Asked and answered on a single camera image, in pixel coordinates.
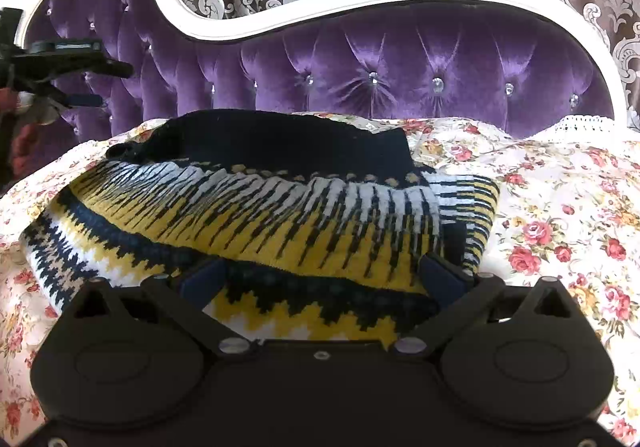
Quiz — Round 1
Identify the purple tufted velvet sofa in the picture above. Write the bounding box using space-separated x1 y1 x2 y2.
14 0 629 148

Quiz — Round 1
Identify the floral print blanket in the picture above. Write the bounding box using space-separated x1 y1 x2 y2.
0 111 640 447

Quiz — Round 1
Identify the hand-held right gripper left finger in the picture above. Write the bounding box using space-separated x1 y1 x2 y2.
55 258 258 359

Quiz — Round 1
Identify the yellow navy white patterned sweater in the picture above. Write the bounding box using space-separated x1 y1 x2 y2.
20 109 502 344

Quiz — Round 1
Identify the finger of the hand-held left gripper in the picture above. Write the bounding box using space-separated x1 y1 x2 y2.
27 77 109 111
27 39 134 79

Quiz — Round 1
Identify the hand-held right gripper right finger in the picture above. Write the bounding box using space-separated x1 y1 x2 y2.
390 251 586 357

